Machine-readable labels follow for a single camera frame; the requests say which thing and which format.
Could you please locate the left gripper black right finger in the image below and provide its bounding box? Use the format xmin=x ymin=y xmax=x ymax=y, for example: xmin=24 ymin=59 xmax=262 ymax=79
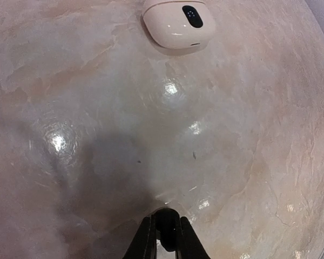
xmin=175 ymin=216 xmax=210 ymax=259

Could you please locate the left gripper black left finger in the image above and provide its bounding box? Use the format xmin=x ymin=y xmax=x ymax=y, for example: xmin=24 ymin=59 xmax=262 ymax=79
xmin=123 ymin=215 xmax=157 ymax=259

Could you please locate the black earbud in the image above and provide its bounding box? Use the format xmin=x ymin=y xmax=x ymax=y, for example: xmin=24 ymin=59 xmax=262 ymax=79
xmin=154 ymin=207 xmax=180 ymax=252

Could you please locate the white earbud charging case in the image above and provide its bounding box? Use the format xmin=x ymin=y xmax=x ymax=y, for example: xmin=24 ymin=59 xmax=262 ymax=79
xmin=142 ymin=0 xmax=216 ymax=50

